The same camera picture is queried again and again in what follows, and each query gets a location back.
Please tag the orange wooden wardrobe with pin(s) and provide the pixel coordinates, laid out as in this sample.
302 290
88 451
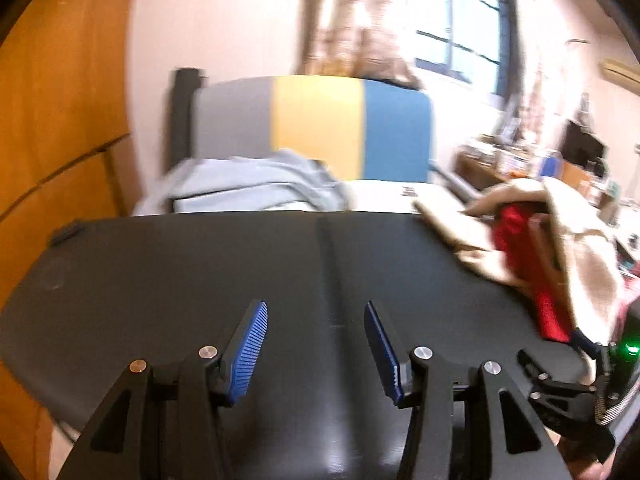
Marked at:
66 149

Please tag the window with bars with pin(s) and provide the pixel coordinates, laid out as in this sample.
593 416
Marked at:
466 40

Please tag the cluttered wooden desk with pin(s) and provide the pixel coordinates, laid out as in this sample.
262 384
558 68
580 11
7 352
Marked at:
484 165

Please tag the light grey-blue garment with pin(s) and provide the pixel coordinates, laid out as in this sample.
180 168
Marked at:
282 180

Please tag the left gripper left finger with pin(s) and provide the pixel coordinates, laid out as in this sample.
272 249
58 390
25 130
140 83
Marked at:
162 422

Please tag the beige patterned curtain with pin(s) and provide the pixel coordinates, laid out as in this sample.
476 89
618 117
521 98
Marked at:
367 39

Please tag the grey yellow blue headboard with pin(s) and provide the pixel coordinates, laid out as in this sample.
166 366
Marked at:
361 129

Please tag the white pillow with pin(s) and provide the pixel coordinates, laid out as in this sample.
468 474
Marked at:
397 197

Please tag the beige garment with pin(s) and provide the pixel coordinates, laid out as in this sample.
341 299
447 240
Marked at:
574 243

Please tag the wall air conditioner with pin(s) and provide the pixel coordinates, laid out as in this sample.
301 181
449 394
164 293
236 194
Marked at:
619 73

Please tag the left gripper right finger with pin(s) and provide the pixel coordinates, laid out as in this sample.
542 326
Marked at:
482 428

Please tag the red garment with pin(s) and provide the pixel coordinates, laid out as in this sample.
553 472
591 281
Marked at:
512 235

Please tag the black computer monitor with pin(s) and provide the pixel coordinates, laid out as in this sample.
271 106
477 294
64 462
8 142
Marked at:
579 147

